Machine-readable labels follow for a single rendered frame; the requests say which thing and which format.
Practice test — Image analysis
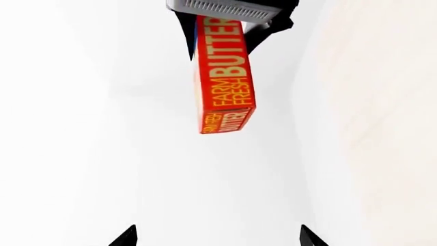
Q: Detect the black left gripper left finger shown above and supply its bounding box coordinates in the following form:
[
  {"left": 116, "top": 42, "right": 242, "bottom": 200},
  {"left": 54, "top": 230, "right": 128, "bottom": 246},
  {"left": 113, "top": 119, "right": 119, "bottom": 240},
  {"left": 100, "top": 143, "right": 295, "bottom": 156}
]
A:
[{"left": 108, "top": 223, "right": 139, "bottom": 246}]

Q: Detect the grey vented camera box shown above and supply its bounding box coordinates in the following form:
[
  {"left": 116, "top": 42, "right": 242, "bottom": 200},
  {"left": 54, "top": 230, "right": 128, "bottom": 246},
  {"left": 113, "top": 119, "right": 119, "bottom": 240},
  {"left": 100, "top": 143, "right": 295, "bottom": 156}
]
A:
[{"left": 165, "top": 0, "right": 283, "bottom": 26}]

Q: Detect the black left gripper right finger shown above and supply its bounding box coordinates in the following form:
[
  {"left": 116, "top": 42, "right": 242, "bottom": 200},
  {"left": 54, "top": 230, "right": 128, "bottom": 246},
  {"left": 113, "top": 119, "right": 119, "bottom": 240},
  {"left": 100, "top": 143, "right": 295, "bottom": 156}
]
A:
[{"left": 300, "top": 223, "right": 330, "bottom": 246}]

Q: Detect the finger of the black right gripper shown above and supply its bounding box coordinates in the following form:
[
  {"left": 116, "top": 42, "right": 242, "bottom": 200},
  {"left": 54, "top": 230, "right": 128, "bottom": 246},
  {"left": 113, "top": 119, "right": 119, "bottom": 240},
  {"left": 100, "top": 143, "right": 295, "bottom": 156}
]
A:
[
  {"left": 242, "top": 0, "right": 300, "bottom": 56},
  {"left": 174, "top": 10, "right": 199, "bottom": 62}
]

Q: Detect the red butter box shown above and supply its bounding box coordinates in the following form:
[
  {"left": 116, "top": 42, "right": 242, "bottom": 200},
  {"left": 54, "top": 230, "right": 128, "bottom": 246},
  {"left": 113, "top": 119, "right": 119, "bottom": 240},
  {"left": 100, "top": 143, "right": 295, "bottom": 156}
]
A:
[{"left": 193, "top": 14, "right": 257, "bottom": 135}]

